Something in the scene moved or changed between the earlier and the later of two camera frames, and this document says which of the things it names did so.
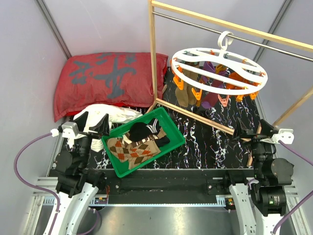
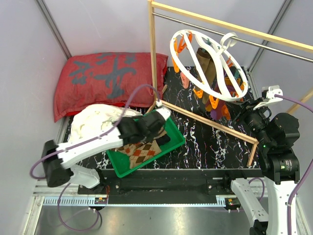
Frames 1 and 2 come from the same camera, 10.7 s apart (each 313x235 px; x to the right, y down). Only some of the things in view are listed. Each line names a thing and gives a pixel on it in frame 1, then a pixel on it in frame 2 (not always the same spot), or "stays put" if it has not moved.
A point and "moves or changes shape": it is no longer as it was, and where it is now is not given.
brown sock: x=191 y=99 to x=206 y=59
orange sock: x=235 y=76 to x=226 y=109
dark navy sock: x=160 y=142 stays put
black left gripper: x=102 y=127 to x=154 y=134
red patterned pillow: x=121 y=78 stays put
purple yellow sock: x=209 y=98 to x=217 y=113
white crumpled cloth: x=97 y=112 stays put
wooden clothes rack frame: x=240 y=28 stays put
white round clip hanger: x=218 y=71 moves or changes shape
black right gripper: x=240 y=130 to x=241 y=114
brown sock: x=182 y=96 to x=203 y=57
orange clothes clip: x=224 y=101 to x=213 y=103
